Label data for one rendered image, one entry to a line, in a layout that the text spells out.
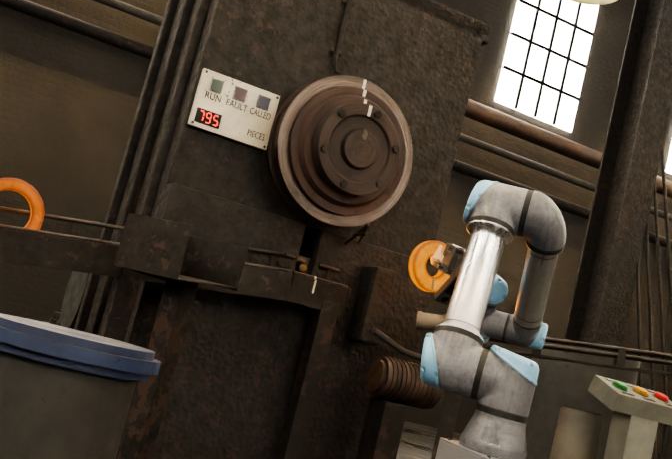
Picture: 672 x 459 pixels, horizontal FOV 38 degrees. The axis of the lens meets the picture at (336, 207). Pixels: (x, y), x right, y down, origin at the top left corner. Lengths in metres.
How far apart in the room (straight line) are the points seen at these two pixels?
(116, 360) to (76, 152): 7.38
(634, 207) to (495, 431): 5.10
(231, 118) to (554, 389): 2.96
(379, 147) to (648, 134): 4.52
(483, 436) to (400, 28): 1.60
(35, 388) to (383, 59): 1.96
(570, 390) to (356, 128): 2.80
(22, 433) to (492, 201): 1.24
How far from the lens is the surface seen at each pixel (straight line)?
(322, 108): 2.93
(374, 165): 2.95
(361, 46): 3.24
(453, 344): 2.21
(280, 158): 2.90
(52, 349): 1.61
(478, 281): 2.29
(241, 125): 3.00
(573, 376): 5.39
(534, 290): 2.51
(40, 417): 1.65
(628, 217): 7.14
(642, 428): 2.72
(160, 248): 2.41
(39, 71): 8.98
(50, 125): 8.94
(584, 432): 2.78
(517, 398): 2.20
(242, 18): 3.08
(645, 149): 7.28
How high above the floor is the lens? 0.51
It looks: 8 degrees up
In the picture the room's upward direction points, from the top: 14 degrees clockwise
